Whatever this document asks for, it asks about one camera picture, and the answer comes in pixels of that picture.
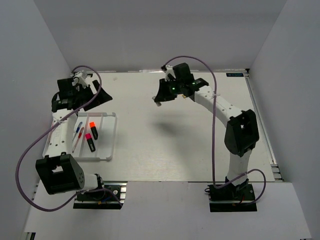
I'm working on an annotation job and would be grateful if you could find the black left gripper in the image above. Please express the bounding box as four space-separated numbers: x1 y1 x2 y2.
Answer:
73 80 112 112

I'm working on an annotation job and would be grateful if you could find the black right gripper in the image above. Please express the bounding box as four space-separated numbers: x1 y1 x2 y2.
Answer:
154 78 183 103

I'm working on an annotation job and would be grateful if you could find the orange cap black highlighter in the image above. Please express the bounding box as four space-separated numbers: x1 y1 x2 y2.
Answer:
89 121 99 140

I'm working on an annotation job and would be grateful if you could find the blue ballpoint pen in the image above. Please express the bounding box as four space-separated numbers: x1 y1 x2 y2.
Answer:
72 121 83 141

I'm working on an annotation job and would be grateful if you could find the red gel pen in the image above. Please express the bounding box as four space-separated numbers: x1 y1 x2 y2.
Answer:
72 127 84 153

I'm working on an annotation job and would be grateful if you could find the pink cap black highlighter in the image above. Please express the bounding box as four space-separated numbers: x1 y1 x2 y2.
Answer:
85 133 96 152

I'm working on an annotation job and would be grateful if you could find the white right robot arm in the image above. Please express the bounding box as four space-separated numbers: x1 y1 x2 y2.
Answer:
152 63 260 200

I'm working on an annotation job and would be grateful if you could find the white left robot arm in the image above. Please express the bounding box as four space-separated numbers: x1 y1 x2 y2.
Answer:
35 78 113 200

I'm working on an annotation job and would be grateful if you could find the white divided plastic tray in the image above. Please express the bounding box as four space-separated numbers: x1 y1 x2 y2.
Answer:
42 112 118 162

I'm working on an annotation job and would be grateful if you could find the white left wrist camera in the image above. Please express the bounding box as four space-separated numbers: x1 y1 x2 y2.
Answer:
70 70 90 88

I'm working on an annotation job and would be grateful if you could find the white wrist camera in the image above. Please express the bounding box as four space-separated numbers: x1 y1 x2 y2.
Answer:
160 65 176 82
70 70 90 88

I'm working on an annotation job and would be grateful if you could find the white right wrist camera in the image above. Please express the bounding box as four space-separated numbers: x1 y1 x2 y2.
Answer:
160 65 176 82

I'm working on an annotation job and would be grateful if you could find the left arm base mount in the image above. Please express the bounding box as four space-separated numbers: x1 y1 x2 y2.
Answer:
73 181 127 210

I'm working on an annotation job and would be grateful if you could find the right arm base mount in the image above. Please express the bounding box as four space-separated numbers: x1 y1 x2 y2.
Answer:
204 184 258 213

